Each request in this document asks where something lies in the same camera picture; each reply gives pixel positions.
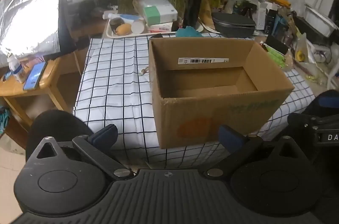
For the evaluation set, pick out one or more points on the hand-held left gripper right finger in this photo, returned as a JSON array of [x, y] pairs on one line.
[[227, 135]]

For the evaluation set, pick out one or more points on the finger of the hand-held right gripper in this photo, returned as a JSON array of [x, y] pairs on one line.
[[328, 101]]

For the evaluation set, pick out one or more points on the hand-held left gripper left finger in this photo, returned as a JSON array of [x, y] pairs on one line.
[[106, 134]]

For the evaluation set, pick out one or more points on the brown cardboard box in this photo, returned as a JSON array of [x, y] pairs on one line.
[[185, 118]]

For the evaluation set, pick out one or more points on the teal fluffy toy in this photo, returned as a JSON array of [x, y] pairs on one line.
[[188, 32]]

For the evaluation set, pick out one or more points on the white black checked tablecloth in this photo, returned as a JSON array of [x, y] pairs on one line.
[[114, 86]]

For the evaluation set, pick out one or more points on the clear bowl with sachets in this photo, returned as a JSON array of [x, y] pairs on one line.
[[275, 55]]

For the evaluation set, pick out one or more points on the small black box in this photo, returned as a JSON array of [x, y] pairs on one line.
[[276, 44]]

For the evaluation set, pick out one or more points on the wooden side table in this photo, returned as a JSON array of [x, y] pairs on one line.
[[50, 78]]

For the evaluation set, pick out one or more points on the white pot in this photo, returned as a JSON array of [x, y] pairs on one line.
[[317, 20]]

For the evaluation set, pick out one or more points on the blue smartphone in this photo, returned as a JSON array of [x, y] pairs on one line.
[[34, 77]]

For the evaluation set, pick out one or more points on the cream plastic tray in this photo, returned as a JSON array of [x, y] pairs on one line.
[[111, 33]]

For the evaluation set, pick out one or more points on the tan round pouch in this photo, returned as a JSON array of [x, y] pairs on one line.
[[124, 29]]

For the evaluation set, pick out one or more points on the white carton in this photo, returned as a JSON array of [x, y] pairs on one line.
[[264, 14]]

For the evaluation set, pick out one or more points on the grey zip case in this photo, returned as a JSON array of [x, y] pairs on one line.
[[233, 25]]

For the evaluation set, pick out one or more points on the black tape roll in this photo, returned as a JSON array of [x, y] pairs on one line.
[[115, 24]]

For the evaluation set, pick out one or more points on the small white bottle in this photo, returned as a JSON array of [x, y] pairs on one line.
[[16, 69]]

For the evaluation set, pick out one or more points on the white plastic jar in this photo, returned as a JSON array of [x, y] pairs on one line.
[[138, 27]]

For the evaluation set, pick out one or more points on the yellow packet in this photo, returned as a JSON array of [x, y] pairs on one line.
[[278, 0]]

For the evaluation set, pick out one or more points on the white blue tube bottle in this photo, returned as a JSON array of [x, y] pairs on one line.
[[127, 18]]

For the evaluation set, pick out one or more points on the red white flat box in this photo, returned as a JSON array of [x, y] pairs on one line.
[[160, 27]]

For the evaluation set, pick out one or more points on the brown paper bag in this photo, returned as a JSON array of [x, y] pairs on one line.
[[205, 14]]

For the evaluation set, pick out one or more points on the green white tissue pack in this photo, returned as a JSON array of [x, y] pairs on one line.
[[159, 12]]

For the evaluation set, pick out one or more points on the black thermos bottle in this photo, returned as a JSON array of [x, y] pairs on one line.
[[193, 6]]

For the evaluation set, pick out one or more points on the silver reflector panel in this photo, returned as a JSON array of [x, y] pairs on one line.
[[31, 6]]

